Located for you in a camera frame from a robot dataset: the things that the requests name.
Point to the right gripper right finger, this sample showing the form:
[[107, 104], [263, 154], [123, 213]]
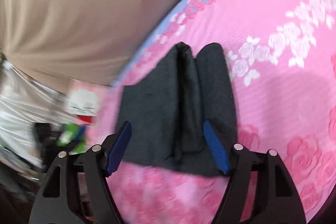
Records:
[[276, 199]]

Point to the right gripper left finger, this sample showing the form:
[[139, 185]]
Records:
[[58, 199]]

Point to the dark grey pants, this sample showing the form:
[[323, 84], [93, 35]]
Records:
[[182, 113]]

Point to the green plush toy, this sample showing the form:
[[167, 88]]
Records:
[[73, 138]]

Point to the clear plastic bag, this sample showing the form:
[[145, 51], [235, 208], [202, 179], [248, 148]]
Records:
[[25, 102]]

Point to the white cartoon face pillow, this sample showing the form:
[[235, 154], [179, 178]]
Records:
[[85, 100]]

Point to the pink floral bed sheet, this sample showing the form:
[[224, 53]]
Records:
[[281, 59]]

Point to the beige fabric headboard cover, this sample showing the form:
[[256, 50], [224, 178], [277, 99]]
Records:
[[53, 41]]

